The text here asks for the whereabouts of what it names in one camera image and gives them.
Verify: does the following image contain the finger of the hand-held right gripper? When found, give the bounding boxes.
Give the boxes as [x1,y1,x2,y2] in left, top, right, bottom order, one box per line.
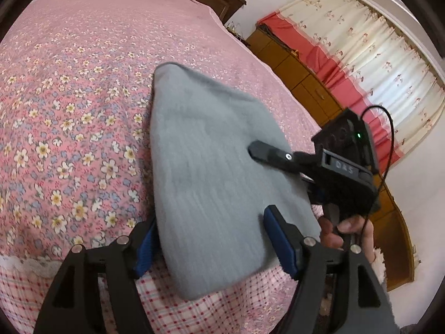
[248,140,315,175]
[302,177,325,205]

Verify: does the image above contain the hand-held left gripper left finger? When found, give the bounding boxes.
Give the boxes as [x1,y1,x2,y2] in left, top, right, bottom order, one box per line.
[33,216,159,334]

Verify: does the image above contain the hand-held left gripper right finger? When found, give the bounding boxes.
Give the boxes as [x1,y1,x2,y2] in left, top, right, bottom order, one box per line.
[263,205,400,334]

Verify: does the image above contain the grey pants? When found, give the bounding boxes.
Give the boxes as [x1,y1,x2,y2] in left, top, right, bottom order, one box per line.
[149,62,322,300]

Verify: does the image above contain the person's right hand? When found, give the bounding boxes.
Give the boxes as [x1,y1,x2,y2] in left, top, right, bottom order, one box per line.
[319,214,374,251]

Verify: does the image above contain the long wooden drawer cabinet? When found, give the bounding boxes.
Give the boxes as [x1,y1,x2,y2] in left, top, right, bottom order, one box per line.
[246,24,416,291]

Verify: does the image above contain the cream and red printed curtain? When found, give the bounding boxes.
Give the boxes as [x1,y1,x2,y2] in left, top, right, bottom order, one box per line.
[261,0,445,157]

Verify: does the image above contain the cluttered bedside table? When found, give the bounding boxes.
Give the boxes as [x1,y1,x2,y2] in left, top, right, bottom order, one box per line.
[224,21,251,46]

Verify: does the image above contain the bed with pink floral bedspread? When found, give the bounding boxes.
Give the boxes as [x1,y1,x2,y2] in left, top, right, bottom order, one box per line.
[0,0,327,334]

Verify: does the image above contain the black cable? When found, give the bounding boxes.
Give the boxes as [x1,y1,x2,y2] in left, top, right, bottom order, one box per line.
[362,106,395,240]

